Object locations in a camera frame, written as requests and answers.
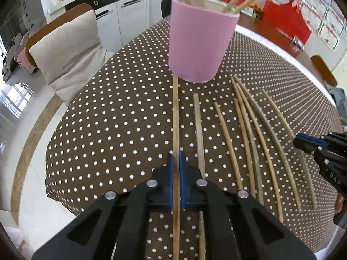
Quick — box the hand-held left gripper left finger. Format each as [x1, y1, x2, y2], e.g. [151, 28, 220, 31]
[32, 152, 175, 260]

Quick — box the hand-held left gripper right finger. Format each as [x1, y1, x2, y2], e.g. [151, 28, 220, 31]
[179, 150, 318, 260]

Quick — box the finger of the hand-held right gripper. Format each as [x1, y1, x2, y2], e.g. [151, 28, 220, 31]
[293, 138, 327, 155]
[297, 132, 347, 143]

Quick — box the bunch of wooden chopsticks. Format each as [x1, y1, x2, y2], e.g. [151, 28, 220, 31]
[193, 75, 318, 260]

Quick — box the pink cup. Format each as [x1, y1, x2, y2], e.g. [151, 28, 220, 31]
[168, 0, 241, 84]

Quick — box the person's right hand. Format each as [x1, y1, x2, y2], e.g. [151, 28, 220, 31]
[334, 192, 345, 215]

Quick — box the grey cloth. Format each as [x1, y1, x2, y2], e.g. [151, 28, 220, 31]
[326, 86, 347, 120]

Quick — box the brown polka dot tablecloth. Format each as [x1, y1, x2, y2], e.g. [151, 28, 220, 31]
[45, 15, 344, 260]

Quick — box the white table liner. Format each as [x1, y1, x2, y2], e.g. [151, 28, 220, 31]
[234, 24, 337, 107]

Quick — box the small clear packet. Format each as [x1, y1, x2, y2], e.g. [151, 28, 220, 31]
[290, 36, 303, 51]

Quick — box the red paper bag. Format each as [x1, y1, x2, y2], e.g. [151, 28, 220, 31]
[261, 0, 312, 45]

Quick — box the wooden chair with beige cushion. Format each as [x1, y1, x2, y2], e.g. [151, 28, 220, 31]
[28, 10, 115, 108]

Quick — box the white sideboard cabinet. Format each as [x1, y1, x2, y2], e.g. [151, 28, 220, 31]
[39, 0, 150, 51]

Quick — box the black jacket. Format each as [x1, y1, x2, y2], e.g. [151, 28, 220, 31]
[160, 0, 211, 18]

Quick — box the pink blanket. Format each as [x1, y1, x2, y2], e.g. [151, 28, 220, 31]
[17, 50, 37, 72]

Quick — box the beige sofa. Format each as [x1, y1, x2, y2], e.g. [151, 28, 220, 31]
[1, 27, 39, 82]

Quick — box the wall of award certificates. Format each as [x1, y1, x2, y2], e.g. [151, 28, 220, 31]
[241, 0, 347, 51]

